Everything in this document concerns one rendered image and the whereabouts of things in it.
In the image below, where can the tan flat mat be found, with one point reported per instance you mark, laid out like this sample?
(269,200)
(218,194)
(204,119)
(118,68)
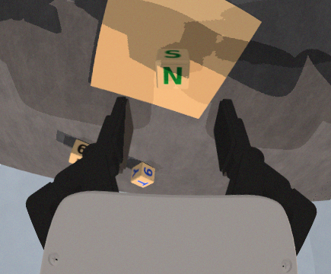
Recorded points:
(215,33)

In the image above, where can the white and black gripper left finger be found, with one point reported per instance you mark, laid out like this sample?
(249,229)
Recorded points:
(108,156)

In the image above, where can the tan wooden letter block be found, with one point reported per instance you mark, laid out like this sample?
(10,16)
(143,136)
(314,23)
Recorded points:
(77,150)
(172,68)
(142,175)

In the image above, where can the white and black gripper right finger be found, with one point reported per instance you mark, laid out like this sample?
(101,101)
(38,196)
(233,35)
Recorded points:
(250,175)

